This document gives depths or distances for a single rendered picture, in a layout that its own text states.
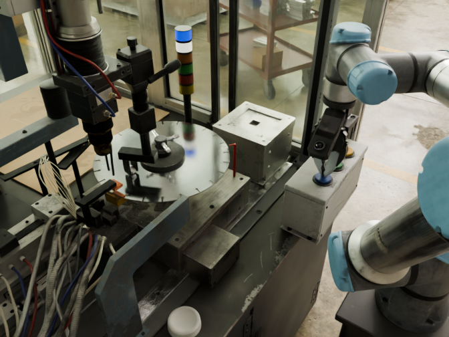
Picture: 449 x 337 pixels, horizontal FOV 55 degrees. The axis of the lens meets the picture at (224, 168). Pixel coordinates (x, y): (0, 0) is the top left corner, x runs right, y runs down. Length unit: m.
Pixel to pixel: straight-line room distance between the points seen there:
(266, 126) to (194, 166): 0.33
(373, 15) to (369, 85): 0.37
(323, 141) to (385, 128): 2.22
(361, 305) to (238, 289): 0.28
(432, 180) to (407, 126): 2.68
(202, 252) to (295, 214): 0.26
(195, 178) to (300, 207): 0.27
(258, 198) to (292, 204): 0.16
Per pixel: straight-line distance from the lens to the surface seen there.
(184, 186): 0.97
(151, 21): 1.56
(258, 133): 1.24
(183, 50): 1.23
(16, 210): 1.20
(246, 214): 1.18
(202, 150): 1.07
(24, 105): 1.84
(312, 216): 1.08
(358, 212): 2.39
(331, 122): 0.96
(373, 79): 0.80
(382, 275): 0.82
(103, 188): 0.95
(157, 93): 1.67
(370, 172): 2.68
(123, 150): 0.99
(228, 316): 0.99
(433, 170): 0.53
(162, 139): 1.03
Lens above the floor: 1.57
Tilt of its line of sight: 38 degrees down
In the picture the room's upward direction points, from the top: straight up
